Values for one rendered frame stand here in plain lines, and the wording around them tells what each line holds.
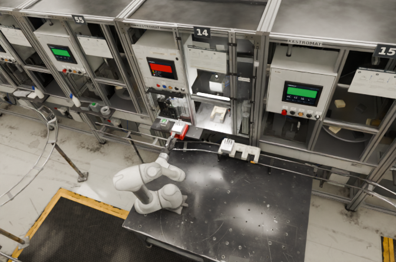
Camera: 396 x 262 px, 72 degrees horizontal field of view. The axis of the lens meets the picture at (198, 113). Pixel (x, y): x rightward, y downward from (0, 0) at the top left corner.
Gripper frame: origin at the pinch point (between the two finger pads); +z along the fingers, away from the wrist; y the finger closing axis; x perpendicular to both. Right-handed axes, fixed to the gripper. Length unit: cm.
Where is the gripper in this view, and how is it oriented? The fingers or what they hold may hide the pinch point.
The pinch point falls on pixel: (174, 137)
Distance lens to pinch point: 258.8
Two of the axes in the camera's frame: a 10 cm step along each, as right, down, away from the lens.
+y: -1.1, -6.6, -7.4
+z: 3.5, -7.3, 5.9
